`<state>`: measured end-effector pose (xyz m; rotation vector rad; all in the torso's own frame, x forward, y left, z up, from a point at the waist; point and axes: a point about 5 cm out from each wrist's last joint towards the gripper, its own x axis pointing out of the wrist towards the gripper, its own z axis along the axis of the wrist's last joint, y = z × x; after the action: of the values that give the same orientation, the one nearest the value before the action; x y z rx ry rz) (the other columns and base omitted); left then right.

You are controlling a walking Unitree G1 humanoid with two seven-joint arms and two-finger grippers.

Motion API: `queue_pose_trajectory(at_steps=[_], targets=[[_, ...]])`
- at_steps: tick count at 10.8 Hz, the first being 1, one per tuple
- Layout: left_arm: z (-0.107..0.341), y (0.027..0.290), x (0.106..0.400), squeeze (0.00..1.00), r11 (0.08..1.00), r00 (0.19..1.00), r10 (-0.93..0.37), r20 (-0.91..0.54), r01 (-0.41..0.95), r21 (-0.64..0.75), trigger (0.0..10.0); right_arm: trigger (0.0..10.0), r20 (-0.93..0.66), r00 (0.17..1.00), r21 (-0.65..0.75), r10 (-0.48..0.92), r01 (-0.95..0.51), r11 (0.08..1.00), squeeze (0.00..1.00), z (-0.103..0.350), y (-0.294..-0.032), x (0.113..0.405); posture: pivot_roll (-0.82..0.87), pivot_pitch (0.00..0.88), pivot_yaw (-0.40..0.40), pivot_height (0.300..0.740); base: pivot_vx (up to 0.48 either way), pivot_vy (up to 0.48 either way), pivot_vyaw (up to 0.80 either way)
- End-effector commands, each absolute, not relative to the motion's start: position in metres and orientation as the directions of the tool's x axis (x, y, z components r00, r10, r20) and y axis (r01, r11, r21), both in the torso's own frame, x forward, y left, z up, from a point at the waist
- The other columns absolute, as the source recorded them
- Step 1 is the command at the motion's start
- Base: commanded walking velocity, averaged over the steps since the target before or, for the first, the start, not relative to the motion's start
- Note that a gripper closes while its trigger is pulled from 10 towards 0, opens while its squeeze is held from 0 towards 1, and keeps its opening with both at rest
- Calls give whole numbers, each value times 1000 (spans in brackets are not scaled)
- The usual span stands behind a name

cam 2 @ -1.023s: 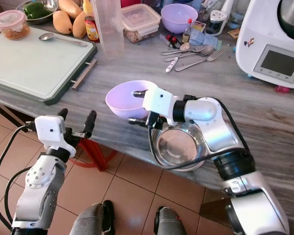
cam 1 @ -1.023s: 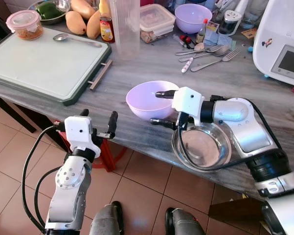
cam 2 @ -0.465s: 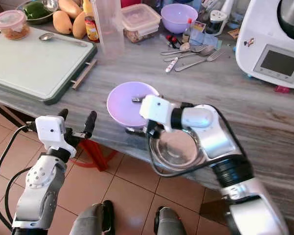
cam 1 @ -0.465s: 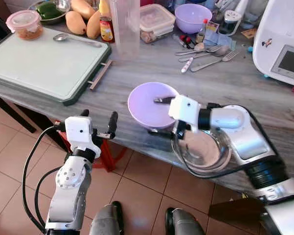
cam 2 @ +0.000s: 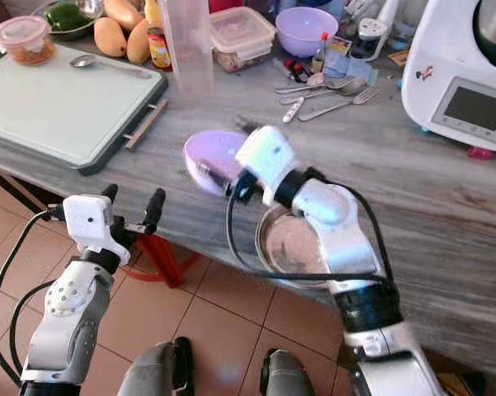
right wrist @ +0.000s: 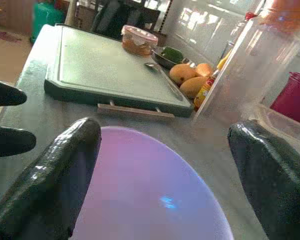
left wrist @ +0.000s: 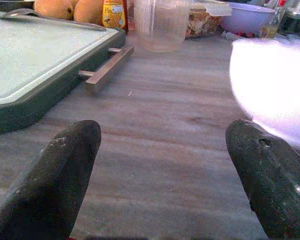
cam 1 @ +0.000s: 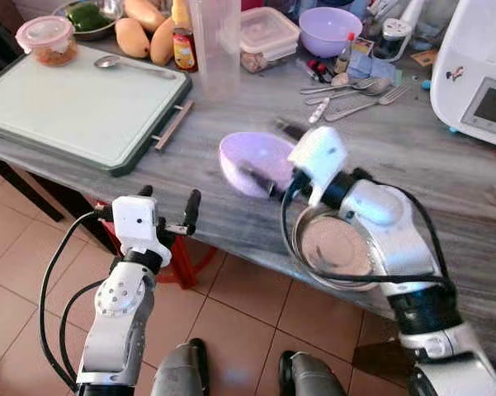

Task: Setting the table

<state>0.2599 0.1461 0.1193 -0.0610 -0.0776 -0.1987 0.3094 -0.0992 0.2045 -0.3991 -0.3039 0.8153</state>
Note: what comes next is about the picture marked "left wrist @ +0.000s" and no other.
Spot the clear plastic measuring cup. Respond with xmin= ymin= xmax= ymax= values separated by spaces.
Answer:
xmin=133 ymin=0 xmax=191 ymax=53

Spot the green tray with metal handles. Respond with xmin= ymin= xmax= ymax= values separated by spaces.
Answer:
xmin=0 ymin=8 xmax=135 ymax=135

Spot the small glass bottle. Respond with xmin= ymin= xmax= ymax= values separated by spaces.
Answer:
xmin=262 ymin=6 xmax=286 ymax=39

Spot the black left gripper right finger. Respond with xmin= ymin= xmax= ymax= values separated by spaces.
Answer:
xmin=225 ymin=119 xmax=300 ymax=240

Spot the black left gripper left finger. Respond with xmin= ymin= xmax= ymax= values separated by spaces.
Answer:
xmin=0 ymin=119 xmax=102 ymax=240

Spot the clear food container with lid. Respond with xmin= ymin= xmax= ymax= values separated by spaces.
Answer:
xmin=185 ymin=0 xmax=233 ymax=40

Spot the lavender plastic bowl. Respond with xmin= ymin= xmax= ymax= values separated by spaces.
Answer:
xmin=219 ymin=2 xmax=277 ymax=35

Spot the dark glass jar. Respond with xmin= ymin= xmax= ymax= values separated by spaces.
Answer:
xmin=277 ymin=0 xmax=300 ymax=38

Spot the honey squeeze bottle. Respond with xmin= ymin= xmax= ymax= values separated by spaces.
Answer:
xmin=101 ymin=0 xmax=129 ymax=35

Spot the white bowl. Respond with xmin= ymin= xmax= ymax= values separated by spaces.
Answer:
xmin=229 ymin=37 xmax=300 ymax=152

